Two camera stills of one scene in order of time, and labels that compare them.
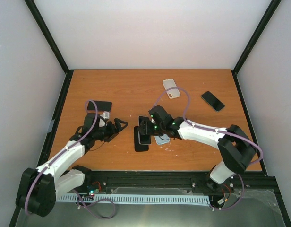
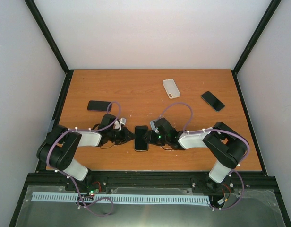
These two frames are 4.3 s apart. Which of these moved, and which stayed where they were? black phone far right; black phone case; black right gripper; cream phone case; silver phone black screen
Moved: silver phone black screen; black right gripper
Stayed: black phone case; black phone far right; cream phone case
